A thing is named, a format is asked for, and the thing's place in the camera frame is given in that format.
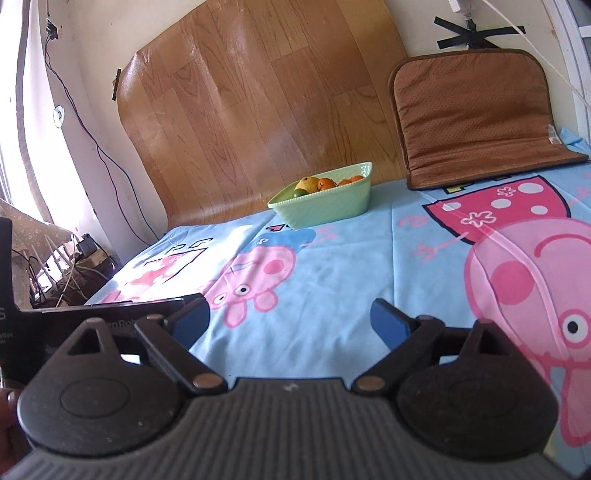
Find large yellow citrus fruit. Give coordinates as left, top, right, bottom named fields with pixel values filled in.
left=294, top=176, right=319, bottom=194

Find orange mandarin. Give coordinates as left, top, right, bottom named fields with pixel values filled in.
left=317, top=178, right=338, bottom=191
left=338, top=175, right=366, bottom=186

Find person's left hand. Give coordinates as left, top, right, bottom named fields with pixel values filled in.
left=0, top=388, right=31, bottom=474

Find power adapter clutter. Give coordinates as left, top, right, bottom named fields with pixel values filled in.
left=11, top=234, right=120, bottom=309

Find blue cartoon pig blanket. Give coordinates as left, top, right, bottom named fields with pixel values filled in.
left=85, top=161, right=591, bottom=478

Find light green ceramic dish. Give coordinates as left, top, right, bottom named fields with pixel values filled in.
left=267, top=161, right=373, bottom=230

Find brown seat cushion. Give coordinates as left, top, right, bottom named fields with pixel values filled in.
left=389, top=49, right=588, bottom=190

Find wood pattern vinyl sheet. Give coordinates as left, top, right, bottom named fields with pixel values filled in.
left=116, top=1, right=407, bottom=228

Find black tape cross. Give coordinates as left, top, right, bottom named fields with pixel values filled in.
left=434, top=16, right=526, bottom=50

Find dark wall cable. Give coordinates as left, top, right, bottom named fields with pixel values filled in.
left=43, top=0, right=160, bottom=245

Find white cable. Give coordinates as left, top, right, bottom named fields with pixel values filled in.
left=479, top=0, right=591, bottom=100

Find white wall power strip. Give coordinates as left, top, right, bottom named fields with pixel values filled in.
left=448, top=0, right=477, bottom=16

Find window frame frosted glass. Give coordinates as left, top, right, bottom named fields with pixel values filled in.
left=544, top=0, right=590, bottom=141

